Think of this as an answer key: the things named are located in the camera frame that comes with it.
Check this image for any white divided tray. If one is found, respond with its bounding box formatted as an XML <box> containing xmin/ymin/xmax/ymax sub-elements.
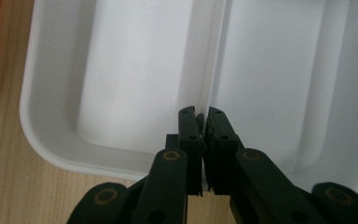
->
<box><xmin>19</xmin><ymin>0</ymin><xmax>358</xmax><ymax>196</ymax></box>

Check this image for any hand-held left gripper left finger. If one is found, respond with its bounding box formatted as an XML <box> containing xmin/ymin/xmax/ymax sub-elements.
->
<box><xmin>165</xmin><ymin>105</ymin><xmax>207</xmax><ymax>198</ymax></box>

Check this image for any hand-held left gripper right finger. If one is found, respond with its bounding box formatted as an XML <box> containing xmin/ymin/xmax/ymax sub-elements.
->
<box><xmin>203</xmin><ymin>105</ymin><xmax>245</xmax><ymax>196</ymax></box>

